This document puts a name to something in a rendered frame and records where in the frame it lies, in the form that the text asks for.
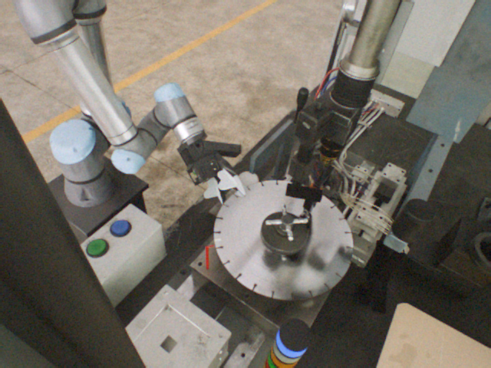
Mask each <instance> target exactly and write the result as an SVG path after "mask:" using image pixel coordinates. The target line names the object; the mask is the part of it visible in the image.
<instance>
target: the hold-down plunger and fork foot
mask: <svg viewBox="0 0 491 368"><path fill-rule="evenodd" d="M303 125H304V126H305V127H307V128H310V125H309V124H307V123H306V122H303ZM322 195H323V190H322V189H315V188H311V187H307V186H302V182H299V181H297V180H296V179H295V178H294V179H292V184H291V183H287V186H286V189H285V196H288V197H292V198H297V199H304V200H305V202H304V205H303V208H304V209H306V210H307V211H308V212H310V211H311V208H312V206H313V205H314V208H315V206H316V204H317V202H321V200H322Z"/></svg>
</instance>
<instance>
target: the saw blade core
mask: <svg viewBox="0 0 491 368"><path fill-rule="evenodd" d="M277 183H278V185H276V180H274V181H264V182H262V183H261V182H257V183H254V184H251V185H249V186H247V187H248V189H250V190H248V189H247V187H245V192H246V195H245V196H244V195H243V194H242V193H241V192H240V191H237V192H235V193H234V195H231V196H230V197H229V198H228V199H227V200H226V202H225V203H224V205H223V206H222V208H221V209H220V210H219V213H218V215H217V218H216V223H215V228H214V239H216V238H221V239H222V241H215V244H216V247H217V249H216V250H217V253H218V255H219V258H220V260H221V262H222V263H223V264H225V263H227V262H228V261H230V263H228V264H225V265H224V266H225V268H226V269H227V271H228V272H229V273H230V274H231V275H232V276H233V277H234V278H235V279H236V278H237V279H236V280H237V281H238V282H239V283H241V284H242V285H244V286H245V287H247V288H248V289H250V290H251V291H252V289H253V288H254V285H255V284H256V285H257V286H256V287H255V289H254V292H255V293H257V294H261V295H263V296H266V297H270V298H272V291H274V292H275V293H274V294H273V298H274V299H278V300H284V301H291V300H292V297H293V300H294V301H299V300H304V299H309V298H312V296H313V297H316V296H318V295H321V294H323V293H325V292H327V291H329V289H332V288H333V287H334V286H335V285H336V284H337V283H338V282H339V281H340V280H341V279H342V278H343V277H344V275H345V274H346V272H347V270H348V268H349V266H350V265H349V264H350V263H351V259H352V255H353V239H352V235H351V233H347V234H345V232H351V230H350V228H349V225H348V223H347V221H346V219H345V218H344V216H343V215H342V213H341V212H340V210H339V209H338V208H337V207H336V206H334V204H333V203H332V202H331V201H330V200H329V199H327V198H326V197H325V196H322V200H321V202H317V204H316V206H315V208H313V209H312V210H311V211H310V212H308V211H307V210H306V209H304V208H303V205H304V202H305V200H304V199H297V198H292V197H288V196H285V189H286V186H287V183H291V182H286V181H277ZM291 184H292V183H291ZM262 185H263V186H262ZM236 196H238V198H237V197H236ZM282 204H285V207H286V212H290V213H292V214H295V215H297V216H298V217H299V218H301V219H308V222H306V223H305V224H306V226H307V228H308V239H307V241H306V243H305V245H304V246H303V247H302V248H301V249H299V250H297V251H295V252H290V253H282V252H278V251H275V250H273V249H271V248H270V247H269V246H267V244H266V243H264V241H263V239H262V236H261V225H262V222H263V220H264V219H265V217H266V216H268V215H270V214H272V213H273V212H282V207H281V205H282ZM226 205H227V206H229V207H227V206H226ZM333 206H334V207H333ZM331 207H333V208H332V209H331ZM221 218H223V219H221ZM339 219H341V220H339ZM217 232H221V233H217ZM221 246H223V248H219V247H221ZM346 246H348V247H350V248H347V247H346ZM344 260H345V261H346V262H347V263H346V262H344ZM348 263H349V264H348ZM239 274H240V275H242V276H240V277H239V278H238V276H239ZM336 274H338V275H339V276H341V277H339V276H338V275H336ZM325 284H326V285H327V286H328V287H326V286H325ZM328 288H329V289H328ZM309 291H311V293H310V292H309ZM291 293H292V294H293V295H292V296H291ZM311 294H312V296H311Z"/></svg>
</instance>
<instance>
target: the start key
mask: <svg viewBox="0 0 491 368"><path fill-rule="evenodd" d="M106 247H107V246H106V244H105V242H104V241H103V240H101V239H94V240H93V241H91V242H90V243H89V245H88V247H87V250H88V251H89V253H90V254H91V255H100V254H102V253H103V252H104V251H105V249H106Z"/></svg>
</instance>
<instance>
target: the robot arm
mask: <svg viewBox="0 0 491 368"><path fill-rule="evenodd" d="M12 4H13V6H14V9H15V12H16V15H17V16H18V20H19V21H20V23H21V26H23V28H24V29H25V31H26V32H27V34H28V36H29V37H30V39H31V40H32V41H33V42H34V43H35V45H36V46H39V47H41V48H44V49H45V50H46V52H47V53H48V55H49V56H50V58H51V59H52V60H53V62H54V64H55V66H56V67H57V68H58V70H59V71H60V72H61V74H62V75H63V77H64V79H65V80H66V81H67V82H68V84H69V85H70V86H71V88H72V90H73V91H74V92H75V93H76V95H77V97H78V98H79V99H80V103H79V105H80V109H81V114H82V116H81V118H80V119H79V120H69V121H68V122H67V123H66V122H63V123H61V124H59V125H58V126H57V127H56V128H55V129H54V130H53V132H52V133H51V136H50V144H51V150H52V152H53V155H54V157H55V158H56V159H57V162H58V165H59V166H60V168H61V171H62V172H63V175H64V191H65V194H66V196H67V198H68V200H69V201H70V202H71V203H73V204H74V205H77V206H80V207H93V206H96V205H100V204H102V203H104V202H106V201H107V200H108V199H109V198H111V196H112V195H113V194H114V193H115V191H117V181H115V178H114V175H113V174H112V173H111V172H110V170H109V169H108V168H107V167H106V166H105V165H104V162H103V158H102V156H103V155H104V154H105V152H106V151H107V150H108V149H109V148H110V147H111V145H112V146H113V147H114V149H115V150H114V151H113V153H112V155H111V159H112V163H113V165H114V166H115V167H116V168H118V169H119V170H120V171H121V172H123V173H126V174H134V173H137V172H138V171H139V170H140V168H141V167H142V166H143V165H145V163H146V161H147V159H148V158H149V156H150V155H151V153H152V152H153V151H154V150H155V149H156V148H157V146H158V145H159V144H160V142H161V141H162V139H163V138H164V137H165V135H166V134H167V133H168V132H169V131H170V130H173V132H174V133H175V135H176V137H177V139H178V140H179V142H180V143H182V144H180V145H179V147H177V148H176V149H177V151H178V153H179V154H180V156H181V158H182V160H183V162H184V164H185V165H186V168H187V169H186V172H187V173H188V175H189V177H190V178H191V180H192V182H193V184H194V186H197V185H199V184H201V183H205V182H208V184H209V188H208V189H207V190H206V191H205V193H204V196H205V198H206V199H208V198H212V197H216V196H218V197H219V199H220V201H221V203H222V204H223V205H224V203H225V202H226V195H225V193H224V190H226V189H231V188H235V187H236V188H237V189H238V190H239V191H240V192H241V193H242V194H243V195H244V196H246V190H245V187H244V185H243V184H242V181H241V180H240V178H239V177H238V176H237V173H236V171H235V170H234V169H233V168H232V166H231V165H230V164H229V162H228V161H226V160H225V159H223V158H222V156H224V157H229V158H237V157H238V156H239V154H240V153H242V146H241V145H240V144H235V143H222V142H216V141H210V140H204V139H205V138H207V137H208V135H207V134H206V132H205V128H204V127H203V125H202V124H201V123H200V121H199V119H198V117H197V115H196V114H195V112H194V110H193V108H192V107H191V105H190V103H189V101H188V100H187V98H186V95H185V94H184V92H183V91H182V90H181V88H180V86H179V84H177V83H168V84H164V85H163V86H162V87H159V88H158V89H157V90H156V91H155V92H154V95H153V96H154V98H155V100H156V102H157V105H156V106H155V107H154V108H153V109H152V110H151V111H150V112H149V113H148V114H147V115H146V116H145V117H144V118H143V119H142V120H141V121H140V123H139V124H138V126H136V125H135V124H134V122H133V121H132V114H131V111H130V108H129V107H128V106H126V102H125V101H124V100H122V99H121V98H120V97H119V96H118V95H117V94H115V93H114V86H113V81H112V77H111V72H110V62H109V58H108V53H107V45H106V40H105V35H104V27H103V22H102V17H103V16H104V15H105V13H106V12H107V5H106V0H12ZM190 173H193V175H196V176H197V177H196V178H195V180H196V181H195V182H194V181H193V179H192V177H191V175H190Z"/></svg>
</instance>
